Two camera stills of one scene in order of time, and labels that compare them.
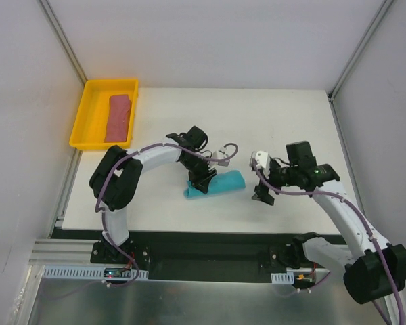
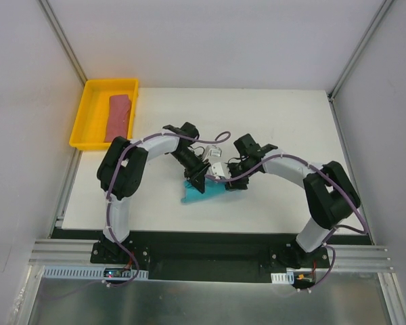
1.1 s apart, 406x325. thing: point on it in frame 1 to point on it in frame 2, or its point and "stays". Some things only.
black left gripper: [203, 176] stays
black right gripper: [266, 187] to [235, 177]
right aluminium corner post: [347, 69] stays
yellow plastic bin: [90, 129] stays
